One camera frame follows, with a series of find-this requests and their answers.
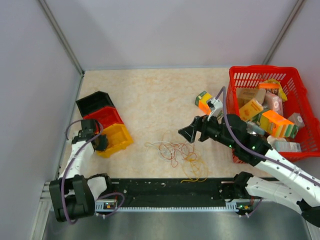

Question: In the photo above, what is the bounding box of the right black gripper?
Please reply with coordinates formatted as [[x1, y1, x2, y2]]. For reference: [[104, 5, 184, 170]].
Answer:
[[178, 110, 237, 150]]

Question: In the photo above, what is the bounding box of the orange wire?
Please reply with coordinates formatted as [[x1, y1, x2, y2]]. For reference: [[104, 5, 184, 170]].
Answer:
[[158, 142, 198, 169]]

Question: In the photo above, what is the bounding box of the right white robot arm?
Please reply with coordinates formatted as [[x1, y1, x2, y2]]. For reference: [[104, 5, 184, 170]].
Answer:
[[178, 114, 320, 227]]

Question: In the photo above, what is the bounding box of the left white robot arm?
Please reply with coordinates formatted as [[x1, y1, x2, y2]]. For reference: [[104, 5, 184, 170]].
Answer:
[[49, 119, 114, 225]]

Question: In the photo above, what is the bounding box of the red plastic bin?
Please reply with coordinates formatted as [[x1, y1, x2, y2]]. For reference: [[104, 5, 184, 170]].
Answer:
[[83, 106, 123, 129]]

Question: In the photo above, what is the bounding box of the orange sponge pack on table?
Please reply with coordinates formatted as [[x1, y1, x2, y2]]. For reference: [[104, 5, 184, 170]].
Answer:
[[194, 91, 213, 115]]

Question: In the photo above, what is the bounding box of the yellow plastic bin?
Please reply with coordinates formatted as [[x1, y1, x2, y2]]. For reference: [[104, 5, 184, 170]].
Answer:
[[96, 123, 134, 158]]

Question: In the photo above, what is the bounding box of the black plastic bin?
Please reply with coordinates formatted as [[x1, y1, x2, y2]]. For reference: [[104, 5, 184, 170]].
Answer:
[[75, 91, 115, 117]]

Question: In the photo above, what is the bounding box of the brown cardboard box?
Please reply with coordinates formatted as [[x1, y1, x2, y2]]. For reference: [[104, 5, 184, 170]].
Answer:
[[236, 88, 266, 107]]

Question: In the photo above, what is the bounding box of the yellow sponge pack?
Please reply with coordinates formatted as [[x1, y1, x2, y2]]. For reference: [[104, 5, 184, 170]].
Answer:
[[239, 98, 264, 122]]

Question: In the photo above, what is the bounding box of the pink packet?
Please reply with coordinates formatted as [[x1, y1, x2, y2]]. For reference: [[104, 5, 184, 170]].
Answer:
[[263, 91, 284, 116]]

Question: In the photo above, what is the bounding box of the white wrapped packet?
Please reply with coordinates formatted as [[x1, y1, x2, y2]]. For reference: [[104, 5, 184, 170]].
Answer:
[[266, 135, 302, 153]]

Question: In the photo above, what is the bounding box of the yellow bag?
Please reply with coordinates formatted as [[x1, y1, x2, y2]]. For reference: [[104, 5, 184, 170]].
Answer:
[[264, 78, 288, 102]]

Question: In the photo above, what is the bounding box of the grey small box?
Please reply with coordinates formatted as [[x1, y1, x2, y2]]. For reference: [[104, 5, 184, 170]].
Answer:
[[288, 112, 305, 129]]

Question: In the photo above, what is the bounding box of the red plastic basket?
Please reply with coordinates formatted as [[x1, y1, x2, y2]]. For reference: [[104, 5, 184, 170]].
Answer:
[[226, 65, 320, 162]]

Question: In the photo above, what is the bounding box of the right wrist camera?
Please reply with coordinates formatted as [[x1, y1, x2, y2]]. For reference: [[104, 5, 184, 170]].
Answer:
[[206, 97, 223, 121]]

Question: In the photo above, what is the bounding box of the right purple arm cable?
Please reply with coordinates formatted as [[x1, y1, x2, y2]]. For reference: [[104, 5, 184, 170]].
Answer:
[[214, 86, 320, 187]]

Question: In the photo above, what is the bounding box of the grey cable duct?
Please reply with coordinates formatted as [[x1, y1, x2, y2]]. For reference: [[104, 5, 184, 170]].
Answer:
[[94, 201, 253, 213]]

